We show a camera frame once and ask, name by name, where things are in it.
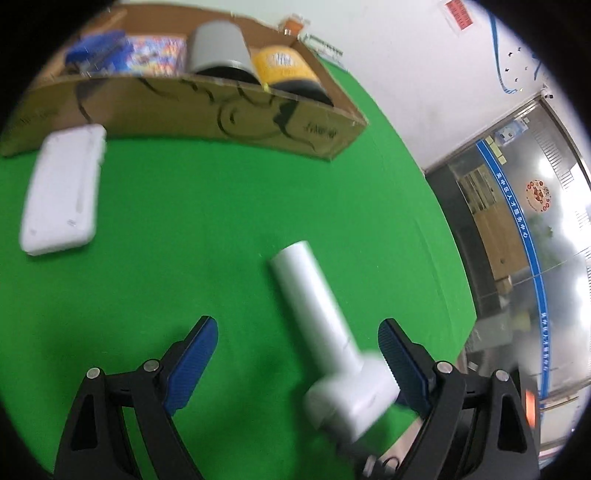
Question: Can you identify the large cardboard box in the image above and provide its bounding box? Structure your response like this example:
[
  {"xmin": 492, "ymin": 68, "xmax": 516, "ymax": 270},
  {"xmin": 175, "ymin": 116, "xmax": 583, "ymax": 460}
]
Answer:
[{"xmin": 0, "ymin": 2, "xmax": 369, "ymax": 162}]

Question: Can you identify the grey cylindrical canister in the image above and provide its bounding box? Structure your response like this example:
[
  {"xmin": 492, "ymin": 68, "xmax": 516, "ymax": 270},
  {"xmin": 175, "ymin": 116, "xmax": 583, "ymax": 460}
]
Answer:
[{"xmin": 189, "ymin": 21, "xmax": 262, "ymax": 86}]

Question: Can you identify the white flat plastic case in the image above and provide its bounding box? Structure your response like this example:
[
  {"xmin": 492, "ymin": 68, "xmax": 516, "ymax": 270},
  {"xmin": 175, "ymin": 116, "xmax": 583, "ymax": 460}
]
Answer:
[{"xmin": 19, "ymin": 124, "xmax": 108, "ymax": 256}]

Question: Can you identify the yellow cylindrical canister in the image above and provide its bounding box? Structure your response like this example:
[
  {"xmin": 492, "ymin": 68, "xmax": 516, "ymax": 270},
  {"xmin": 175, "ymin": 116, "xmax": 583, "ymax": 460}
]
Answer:
[{"xmin": 250, "ymin": 44, "xmax": 333, "ymax": 107}]

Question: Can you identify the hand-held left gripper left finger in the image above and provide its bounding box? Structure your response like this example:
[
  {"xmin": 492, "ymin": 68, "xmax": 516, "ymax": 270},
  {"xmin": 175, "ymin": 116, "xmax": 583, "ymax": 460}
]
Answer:
[{"xmin": 54, "ymin": 316, "xmax": 219, "ymax": 480}]

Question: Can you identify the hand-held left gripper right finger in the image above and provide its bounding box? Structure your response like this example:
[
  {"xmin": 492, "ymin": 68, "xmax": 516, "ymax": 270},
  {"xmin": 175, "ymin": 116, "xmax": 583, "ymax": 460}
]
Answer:
[{"xmin": 378, "ymin": 318, "xmax": 541, "ymax": 480}]

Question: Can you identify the colourful board game box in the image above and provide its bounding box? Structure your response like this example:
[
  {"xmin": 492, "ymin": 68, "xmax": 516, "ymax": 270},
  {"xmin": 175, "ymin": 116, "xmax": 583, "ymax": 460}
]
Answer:
[{"xmin": 124, "ymin": 37, "xmax": 188, "ymax": 77}]

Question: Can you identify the white handheld device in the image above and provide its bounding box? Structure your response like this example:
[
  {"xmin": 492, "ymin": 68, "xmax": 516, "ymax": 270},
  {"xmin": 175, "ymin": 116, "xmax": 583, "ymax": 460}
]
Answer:
[{"xmin": 269, "ymin": 240, "xmax": 402, "ymax": 448}]

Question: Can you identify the green table cloth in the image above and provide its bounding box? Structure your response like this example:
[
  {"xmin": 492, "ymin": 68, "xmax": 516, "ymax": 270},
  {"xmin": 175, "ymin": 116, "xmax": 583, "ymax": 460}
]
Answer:
[{"xmin": 0, "ymin": 60, "xmax": 478, "ymax": 480}]

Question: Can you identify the blue wall cable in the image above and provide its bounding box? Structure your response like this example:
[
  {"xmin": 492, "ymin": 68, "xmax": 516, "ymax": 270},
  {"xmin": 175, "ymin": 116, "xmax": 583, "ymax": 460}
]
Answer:
[{"xmin": 487, "ymin": 11, "xmax": 522, "ymax": 93}]

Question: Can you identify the blue circuit board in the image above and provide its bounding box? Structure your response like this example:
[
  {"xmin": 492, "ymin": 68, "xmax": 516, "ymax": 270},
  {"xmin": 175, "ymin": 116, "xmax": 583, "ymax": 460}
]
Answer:
[{"xmin": 65, "ymin": 31, "xmax": 132, "ymax": 75}]

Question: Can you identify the clear plastic case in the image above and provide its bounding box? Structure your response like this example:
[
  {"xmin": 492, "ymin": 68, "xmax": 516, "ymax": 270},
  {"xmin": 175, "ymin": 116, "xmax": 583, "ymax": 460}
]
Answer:
[{"xmin": 302, "ymin": 33, "xmax": 345, "ymax": 58}]

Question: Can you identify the red wall sign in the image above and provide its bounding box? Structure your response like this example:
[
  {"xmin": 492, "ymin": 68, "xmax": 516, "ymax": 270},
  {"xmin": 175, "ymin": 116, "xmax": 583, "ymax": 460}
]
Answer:
[{"xmin": 445, "ymin": 0, "xmax": 475, "ymax": 32}]

